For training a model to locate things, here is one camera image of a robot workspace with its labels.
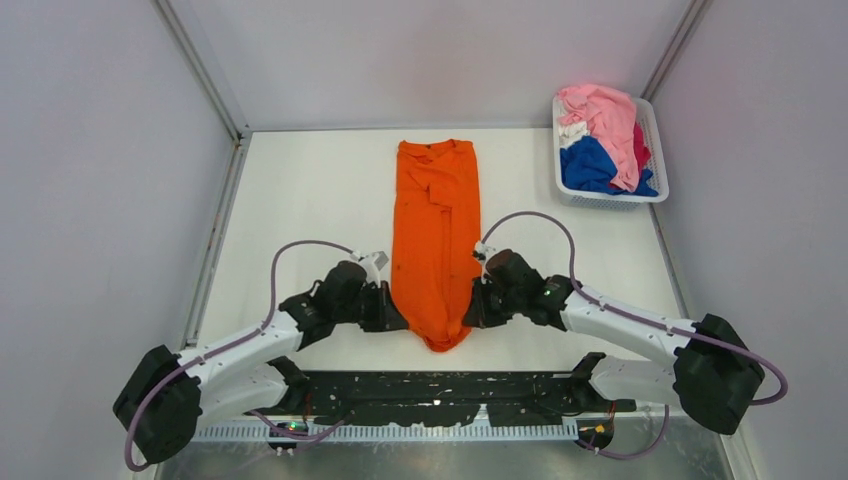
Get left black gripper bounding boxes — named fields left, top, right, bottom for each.
left=334, top=280, right=407, bottom=332

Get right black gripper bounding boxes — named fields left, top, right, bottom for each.
left=466, top=276, right=525, bottom=329

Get orange t shirt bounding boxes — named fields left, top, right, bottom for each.
left=390, top=139, right=481, bottom=353

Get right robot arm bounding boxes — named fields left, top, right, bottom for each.
left=463, top=243, right=765, bottom=435

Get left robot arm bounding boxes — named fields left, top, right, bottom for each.
left=112, top=260, right=409, bottom=472

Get white plastic laundry basket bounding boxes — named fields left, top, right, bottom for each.
left=553, top=97, right=670, bottom=211

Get blue t shirt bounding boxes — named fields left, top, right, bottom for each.
left=560, top=136, right=659, bottom=198

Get white t shirt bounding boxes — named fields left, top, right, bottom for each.
left=557, top=121, right=591, bottom=149

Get crimson t shirt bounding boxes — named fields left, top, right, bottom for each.
left=633, top=122, right=652, bottom=172

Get pink t shirt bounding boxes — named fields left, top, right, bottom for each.
left=557, top=84, right=641, bottom=192

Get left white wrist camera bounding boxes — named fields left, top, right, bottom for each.
left=349, top=250, right=389, bottom=286

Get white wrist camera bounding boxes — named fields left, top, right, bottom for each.
left=349, top=250, right=389, bottom=286
left=472, top=241, right=498, bottom=265

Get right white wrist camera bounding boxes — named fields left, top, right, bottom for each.
left=472, top=241, right=498, bottom=265

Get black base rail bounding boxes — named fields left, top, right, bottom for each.
left=262, top=370, right=636, bottom=427

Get white slotted cable duct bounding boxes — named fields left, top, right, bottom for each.
left=193, top=419, right=579, bottom=443

